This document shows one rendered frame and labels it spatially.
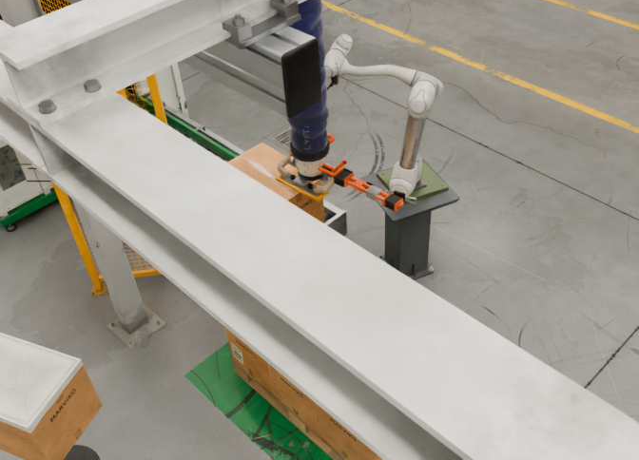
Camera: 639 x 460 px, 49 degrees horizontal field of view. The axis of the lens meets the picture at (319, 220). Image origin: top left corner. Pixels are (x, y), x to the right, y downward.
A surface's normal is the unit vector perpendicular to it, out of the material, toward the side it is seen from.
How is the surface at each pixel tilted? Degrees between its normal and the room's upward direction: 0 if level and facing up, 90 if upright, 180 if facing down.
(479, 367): 0
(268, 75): 90
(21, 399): 0
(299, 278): 0
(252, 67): 90
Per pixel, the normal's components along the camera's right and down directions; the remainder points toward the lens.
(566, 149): -0.06, -0.74
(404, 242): 0.40, 0.60
